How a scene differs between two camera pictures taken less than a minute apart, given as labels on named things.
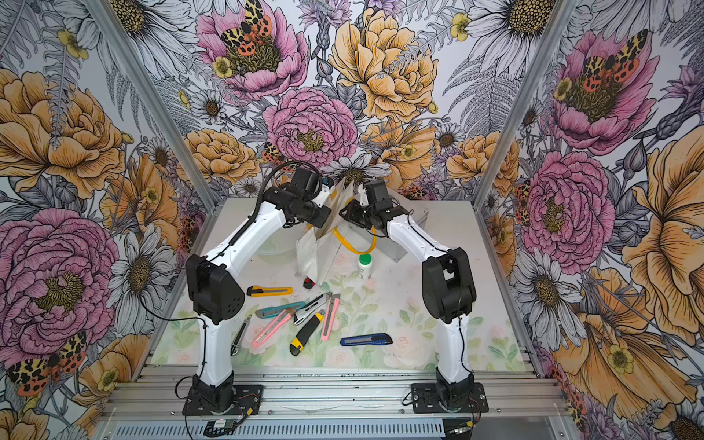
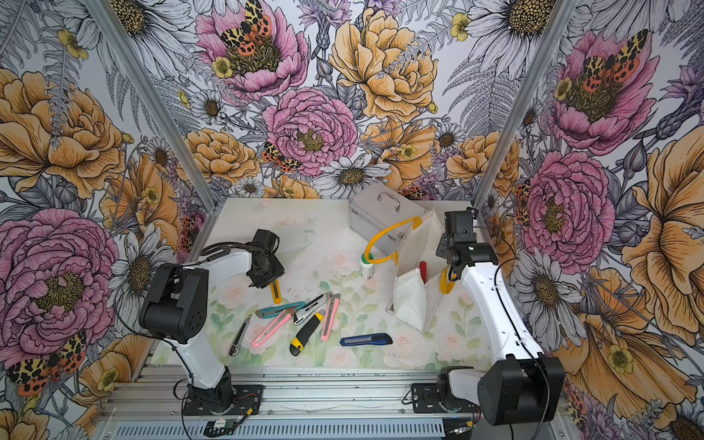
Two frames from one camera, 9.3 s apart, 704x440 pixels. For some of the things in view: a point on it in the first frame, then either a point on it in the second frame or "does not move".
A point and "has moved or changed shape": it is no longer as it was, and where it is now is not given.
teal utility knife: x=264 y=312 does not move
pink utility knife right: x=332 y=305 does not move
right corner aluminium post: x=546 y=49 does not move
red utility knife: x=308 y=283 has moved or changed shape
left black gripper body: x=313 y=214 → x=271 y=270
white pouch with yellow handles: x=317 y=248 → x=411 y=241
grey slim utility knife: x=237 y=340 does not move
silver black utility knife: x=312 y=307 does not move
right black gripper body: x=360 y=215 → x=442 y=248
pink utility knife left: x=273 y=326 does not move
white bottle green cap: x=365 y=266 does not move
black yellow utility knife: x=304 y=334 does not move
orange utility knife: x=259 y=291 has moved or changed shape
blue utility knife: x=379 y=338 does not move
